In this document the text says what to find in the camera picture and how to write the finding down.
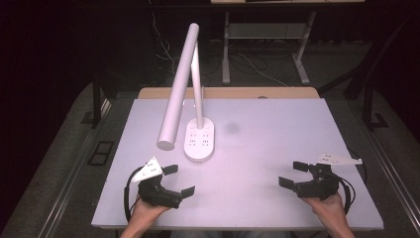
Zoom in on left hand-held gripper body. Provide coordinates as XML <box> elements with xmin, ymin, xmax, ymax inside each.
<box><xmin>131</xmin><ymin>157</ymin><xmax>183</xmax><ymax>209</ymax></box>

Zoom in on black floor socket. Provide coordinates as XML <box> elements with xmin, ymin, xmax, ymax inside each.
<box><xmin>86</xmin><ymin>140</ymin><xmax>116</xmax><ymax>167</ymax></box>

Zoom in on white floor cable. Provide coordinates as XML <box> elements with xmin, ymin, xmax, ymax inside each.
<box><xmin>237</xmin><ymin>53</ymin><xmax>289</xmax><ymax>88</ymax></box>

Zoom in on person's right hand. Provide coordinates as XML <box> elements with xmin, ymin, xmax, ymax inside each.
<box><xmin>301</xmin><ymin>192</ymin><xmax>347</xmax><ymax>226</ymax></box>

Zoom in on white desk lamp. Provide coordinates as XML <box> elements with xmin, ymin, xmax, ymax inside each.
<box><xmin>156</xmin><ymin>22</ymin><xmax>216</xmax><ymax>164</ymax></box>

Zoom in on black metal stand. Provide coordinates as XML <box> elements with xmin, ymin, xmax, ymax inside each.
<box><xmin>362</xmin><ymin>83</ymin><xmax>390</xmax><ymax>132</ymax></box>
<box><xmin>80</xmin><ymin>72</ymin><xmax>103</xmax><ymax>130</ymax></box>

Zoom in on thin tangled floor cables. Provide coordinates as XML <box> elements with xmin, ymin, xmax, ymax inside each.
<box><xmin>150</xmin><ymin>12</ymin><xmax>176</xmax><ymax>75</ymax></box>

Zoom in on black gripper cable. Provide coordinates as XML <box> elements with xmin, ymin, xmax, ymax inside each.
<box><xmin>336</xmin><ymin>150</ymin><xmax>368</xmax><ymax>216</ymax></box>
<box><xmin>123</xmin><ymin>166</ymin><xmax>144</xmax><ymax>223</ymax></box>

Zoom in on metal floor rail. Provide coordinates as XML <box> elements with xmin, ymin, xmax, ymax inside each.
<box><xmin>362</xmin><ymin>124</ymin><xmax>420</xmax><ymax>230</ymax></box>
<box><xmin>42</xmin><ymin>98</ymin><xmax>112</xmax><ymax>238</ymax></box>

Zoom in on person's left hand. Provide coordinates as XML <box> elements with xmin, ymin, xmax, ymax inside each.
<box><xmin>130</xmin><ymin>193</ymin><xmax>170</xmax><ymax>224</ymax></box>

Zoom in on white metal desk frame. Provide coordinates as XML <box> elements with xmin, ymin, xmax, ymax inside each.
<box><xmin>221</xmin><ymin>11</ymin><xmax>318</xmax><ymax>86</ymax></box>

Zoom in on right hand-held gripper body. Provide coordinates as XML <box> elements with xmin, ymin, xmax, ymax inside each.
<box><xmin>293</xmin><ymin>152</ymin><xmax>364</xmax><ymax>201</ymax></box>

